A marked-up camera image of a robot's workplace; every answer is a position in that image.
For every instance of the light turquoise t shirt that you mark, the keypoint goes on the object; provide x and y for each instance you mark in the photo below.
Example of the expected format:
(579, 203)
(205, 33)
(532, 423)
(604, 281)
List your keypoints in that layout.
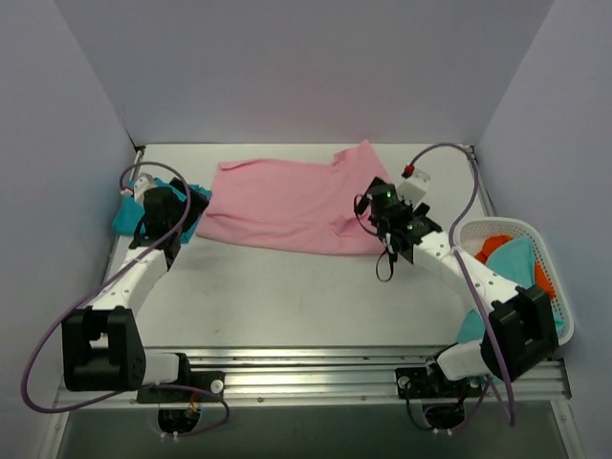
(473, 326)

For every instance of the folded teal t shirt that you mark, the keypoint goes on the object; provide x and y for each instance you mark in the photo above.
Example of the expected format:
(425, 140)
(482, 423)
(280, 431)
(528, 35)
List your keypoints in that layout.
(131, 212)

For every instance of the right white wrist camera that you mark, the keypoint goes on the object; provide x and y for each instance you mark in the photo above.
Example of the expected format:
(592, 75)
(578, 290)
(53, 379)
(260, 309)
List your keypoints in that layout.
(412, 189)

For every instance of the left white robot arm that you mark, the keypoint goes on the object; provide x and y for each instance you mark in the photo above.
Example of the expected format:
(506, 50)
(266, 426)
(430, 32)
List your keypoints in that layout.
(101, 344)

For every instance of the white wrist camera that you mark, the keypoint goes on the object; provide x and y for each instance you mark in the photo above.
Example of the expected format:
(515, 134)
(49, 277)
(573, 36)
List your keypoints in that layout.
(412, 189)
(142, 183)

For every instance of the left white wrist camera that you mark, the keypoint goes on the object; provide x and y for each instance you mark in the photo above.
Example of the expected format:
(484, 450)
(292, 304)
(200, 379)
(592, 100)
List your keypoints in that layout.
(142, 183)

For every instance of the white plastic laundry basket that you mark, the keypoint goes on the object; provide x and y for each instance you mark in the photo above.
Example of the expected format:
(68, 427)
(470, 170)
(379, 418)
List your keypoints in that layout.
(471, 235)

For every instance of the aluminium mounting rail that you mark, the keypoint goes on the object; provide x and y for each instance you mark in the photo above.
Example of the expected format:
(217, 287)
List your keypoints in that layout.
(341, 375)

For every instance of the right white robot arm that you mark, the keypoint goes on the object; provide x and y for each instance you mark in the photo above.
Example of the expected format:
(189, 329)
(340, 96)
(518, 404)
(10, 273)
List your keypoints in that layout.
(520, 330)

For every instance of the pink t shirt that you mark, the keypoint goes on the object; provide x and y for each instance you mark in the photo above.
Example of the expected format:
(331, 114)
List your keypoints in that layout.
(293, 206)

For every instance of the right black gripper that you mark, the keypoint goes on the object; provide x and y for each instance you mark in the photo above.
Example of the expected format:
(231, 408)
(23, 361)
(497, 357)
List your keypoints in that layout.
(375, 192)

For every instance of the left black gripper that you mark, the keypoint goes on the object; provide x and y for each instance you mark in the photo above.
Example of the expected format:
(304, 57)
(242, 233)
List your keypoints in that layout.
(186, 206)

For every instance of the orange t shirt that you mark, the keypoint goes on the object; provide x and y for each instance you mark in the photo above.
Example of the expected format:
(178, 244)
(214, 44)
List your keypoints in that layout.
(514, 259)

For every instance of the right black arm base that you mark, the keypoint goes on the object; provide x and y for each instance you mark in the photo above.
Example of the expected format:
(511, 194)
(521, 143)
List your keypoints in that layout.
(433, 403)

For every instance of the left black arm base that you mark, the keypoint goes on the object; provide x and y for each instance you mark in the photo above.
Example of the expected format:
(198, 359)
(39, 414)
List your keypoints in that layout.
(182, 403)

